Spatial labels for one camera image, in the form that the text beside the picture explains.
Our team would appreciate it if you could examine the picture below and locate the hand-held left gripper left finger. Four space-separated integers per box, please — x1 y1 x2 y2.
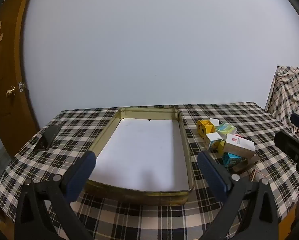
14 151 96 240

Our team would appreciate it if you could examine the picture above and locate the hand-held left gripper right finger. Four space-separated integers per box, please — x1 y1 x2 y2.
198 151 287 240

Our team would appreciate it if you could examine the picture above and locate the blue building piece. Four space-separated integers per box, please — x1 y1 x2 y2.
222 152 244 168

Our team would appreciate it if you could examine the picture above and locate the white building block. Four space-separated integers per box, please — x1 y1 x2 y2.
205 132 224 151

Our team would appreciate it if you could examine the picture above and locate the white box with red label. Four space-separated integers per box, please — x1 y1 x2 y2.
223 133 256 158

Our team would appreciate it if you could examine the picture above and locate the brown card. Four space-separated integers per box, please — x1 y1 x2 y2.
233 155 260 173

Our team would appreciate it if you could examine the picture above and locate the yellow hollow building block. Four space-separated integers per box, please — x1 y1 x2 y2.
197 120 216 138

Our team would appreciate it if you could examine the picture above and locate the clear box with green label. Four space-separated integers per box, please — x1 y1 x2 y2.
216 123 237 135

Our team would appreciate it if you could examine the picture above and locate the gold tin tray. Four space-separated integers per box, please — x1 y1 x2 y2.
86 107 194 205

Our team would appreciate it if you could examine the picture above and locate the plaid covered chair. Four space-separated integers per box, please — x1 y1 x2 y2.
265 66 299 133

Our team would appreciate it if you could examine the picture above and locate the black white plaid tablecloth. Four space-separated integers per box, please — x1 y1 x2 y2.
0 102 299 235

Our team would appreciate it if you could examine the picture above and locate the black phone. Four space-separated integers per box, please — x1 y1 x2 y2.
33 124 63 152

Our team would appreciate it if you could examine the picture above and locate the brown wooden door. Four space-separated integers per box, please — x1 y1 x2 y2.
0 0 40 160

